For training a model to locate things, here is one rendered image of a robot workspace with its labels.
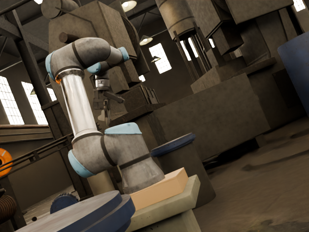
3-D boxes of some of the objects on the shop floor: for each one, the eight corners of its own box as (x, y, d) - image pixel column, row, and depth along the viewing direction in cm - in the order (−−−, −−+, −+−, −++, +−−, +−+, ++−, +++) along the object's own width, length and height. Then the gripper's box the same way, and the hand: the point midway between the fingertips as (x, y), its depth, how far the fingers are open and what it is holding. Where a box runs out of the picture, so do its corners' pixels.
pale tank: (214, 132, 935) (151, -8, 965) (211, 131, 1026) (155, 3, 1056) (243, 119, 927) (180, -21, 957) (238, 119, 1018) (181, -9, 1048)
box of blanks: (184, 182, 304) (151, 107, 309) (169, 177, 386) (143, 118, 391) (277, 139, 322) (245, 68, 327) (244, 143, 403) (218, 86, 408)
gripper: (96, 89, 185) (98, 126, 185) (91, 88, 176) (93, 127, 176) (111, 88, 185) (113, 125, 184) (106, 86, 176) (109, 126, 175)
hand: (108, 124), depth 180 cm, fingers closed
